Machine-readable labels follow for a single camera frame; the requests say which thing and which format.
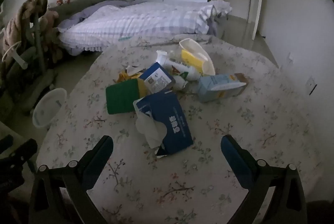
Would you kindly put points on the yellow wrapper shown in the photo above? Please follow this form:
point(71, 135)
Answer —
point(122, 77)

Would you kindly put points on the white plastic bowl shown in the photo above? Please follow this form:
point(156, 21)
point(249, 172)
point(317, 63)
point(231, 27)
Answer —
point(47, 109)

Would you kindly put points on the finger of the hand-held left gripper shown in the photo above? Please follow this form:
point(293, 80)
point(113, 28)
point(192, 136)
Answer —
point(23, 149)
point(5, 143)

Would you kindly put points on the white tissue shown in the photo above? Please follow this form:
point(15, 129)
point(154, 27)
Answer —
point(151, 130)

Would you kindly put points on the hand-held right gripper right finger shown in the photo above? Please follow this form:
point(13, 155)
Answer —
point(234, 158)

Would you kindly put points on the blue tissue box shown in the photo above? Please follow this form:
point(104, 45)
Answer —
point(172, 122)

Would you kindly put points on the light blue carton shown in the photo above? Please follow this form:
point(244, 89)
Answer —
point(208, 88)

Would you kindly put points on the lavender blanket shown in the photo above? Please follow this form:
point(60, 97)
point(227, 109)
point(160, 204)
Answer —
point(86, 12)

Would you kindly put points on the small red wall sticker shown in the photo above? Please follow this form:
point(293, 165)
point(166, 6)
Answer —
point(64, 0)

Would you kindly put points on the white bottle with red print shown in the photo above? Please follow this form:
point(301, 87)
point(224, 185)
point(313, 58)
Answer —
point(177, 67)

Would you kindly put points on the grey-green metal frame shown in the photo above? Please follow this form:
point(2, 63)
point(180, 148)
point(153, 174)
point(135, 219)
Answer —
point(39, 41)

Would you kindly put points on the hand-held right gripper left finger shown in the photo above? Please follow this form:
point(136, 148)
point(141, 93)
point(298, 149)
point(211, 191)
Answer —
point(97, 161)

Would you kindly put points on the white bottle with green label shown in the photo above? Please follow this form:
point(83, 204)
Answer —
point(180, 83)

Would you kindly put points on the small dark blue carton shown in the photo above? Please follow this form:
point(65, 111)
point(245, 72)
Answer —
point(156, 78)

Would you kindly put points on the green and yellow sponge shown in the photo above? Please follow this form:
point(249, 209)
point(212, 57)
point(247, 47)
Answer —
point(121, 96)

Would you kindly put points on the floral bed sheet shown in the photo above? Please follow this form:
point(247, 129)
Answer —
point(234, 122)

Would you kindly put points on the white plastic tube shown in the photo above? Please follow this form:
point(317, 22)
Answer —
point(17, 57)

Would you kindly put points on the brown plush toy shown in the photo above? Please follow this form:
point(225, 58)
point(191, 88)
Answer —
point(31, 18)

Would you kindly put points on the wall socket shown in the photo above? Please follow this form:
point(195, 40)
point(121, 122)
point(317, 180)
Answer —
point(311, 85)

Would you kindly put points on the plaid quilt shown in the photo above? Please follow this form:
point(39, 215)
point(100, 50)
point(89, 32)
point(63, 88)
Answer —
point(130, 23)

